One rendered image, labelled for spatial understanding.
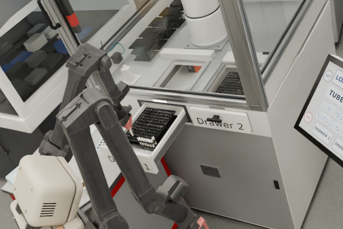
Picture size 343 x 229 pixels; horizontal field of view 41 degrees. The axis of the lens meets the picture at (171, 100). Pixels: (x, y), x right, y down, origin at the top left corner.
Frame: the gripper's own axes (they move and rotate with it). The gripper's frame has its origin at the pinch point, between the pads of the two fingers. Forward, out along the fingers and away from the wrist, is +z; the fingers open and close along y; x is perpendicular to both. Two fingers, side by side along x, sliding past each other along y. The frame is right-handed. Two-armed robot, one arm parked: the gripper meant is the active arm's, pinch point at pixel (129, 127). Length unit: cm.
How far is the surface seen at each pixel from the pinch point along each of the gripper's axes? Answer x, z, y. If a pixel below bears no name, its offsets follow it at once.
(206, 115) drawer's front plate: -28.1, 10.5, 19.1
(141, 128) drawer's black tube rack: 1.3, 9.1, 6.1
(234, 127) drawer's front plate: -40.7, 15.7, 17.9
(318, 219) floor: -64, 102, 23
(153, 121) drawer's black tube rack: -0.3, 12.6, 13.8
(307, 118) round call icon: -77, -2, 14
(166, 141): -14.2, 10.5, 2.1
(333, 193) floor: -67, 105, 43
